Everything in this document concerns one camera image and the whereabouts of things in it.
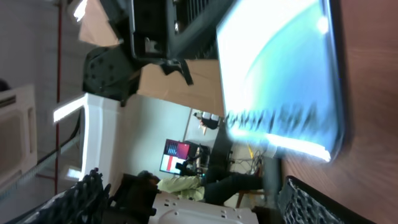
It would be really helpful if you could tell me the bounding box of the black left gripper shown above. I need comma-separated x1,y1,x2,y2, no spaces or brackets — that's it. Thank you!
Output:
99,0,232,85

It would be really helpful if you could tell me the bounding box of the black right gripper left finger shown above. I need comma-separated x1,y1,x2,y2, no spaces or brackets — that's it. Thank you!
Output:
7,167,111,224

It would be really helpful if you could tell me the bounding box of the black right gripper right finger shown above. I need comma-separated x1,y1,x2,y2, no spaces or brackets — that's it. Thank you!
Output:
278,175,373,224

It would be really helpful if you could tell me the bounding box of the Samsung Galaxy smartphone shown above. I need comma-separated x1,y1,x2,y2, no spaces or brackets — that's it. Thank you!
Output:
216,0,345,163

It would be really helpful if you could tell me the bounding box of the cardboard backdrop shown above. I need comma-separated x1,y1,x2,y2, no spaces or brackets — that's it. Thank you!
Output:
79,0,224,116

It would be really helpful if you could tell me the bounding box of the seated person in black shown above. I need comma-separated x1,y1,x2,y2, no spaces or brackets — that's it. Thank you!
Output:
138,167,263,206

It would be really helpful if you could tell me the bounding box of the computer monitor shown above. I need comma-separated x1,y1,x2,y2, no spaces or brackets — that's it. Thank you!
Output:
159,139,190,175

